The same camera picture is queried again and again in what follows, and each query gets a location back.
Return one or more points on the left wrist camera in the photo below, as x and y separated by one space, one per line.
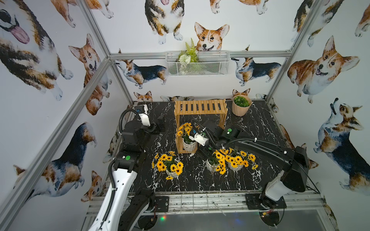
142 110

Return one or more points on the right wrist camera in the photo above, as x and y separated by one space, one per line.
199 138

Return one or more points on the wooden slatted plant shelf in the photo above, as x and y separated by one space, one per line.
191 109

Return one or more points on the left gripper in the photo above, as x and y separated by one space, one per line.
159 123

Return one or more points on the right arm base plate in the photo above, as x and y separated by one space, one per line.
258 202

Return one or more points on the white wire wall basket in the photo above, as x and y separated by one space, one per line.
210 64

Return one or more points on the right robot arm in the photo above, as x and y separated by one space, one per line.
291 164

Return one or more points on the aluminium front rail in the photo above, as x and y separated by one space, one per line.
230 202

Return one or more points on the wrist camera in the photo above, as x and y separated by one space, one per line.
199 138
142 110

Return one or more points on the green fern white flower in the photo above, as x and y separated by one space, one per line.
190 55

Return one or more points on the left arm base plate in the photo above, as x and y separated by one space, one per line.
158 204

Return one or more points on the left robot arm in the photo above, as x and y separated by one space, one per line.
135 129

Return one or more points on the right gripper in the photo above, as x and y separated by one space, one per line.
203 148

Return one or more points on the tan pot green plant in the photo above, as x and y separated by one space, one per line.
241 105

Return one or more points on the sunflower pot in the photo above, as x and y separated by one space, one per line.
216 163
168 164
184 142
237 159

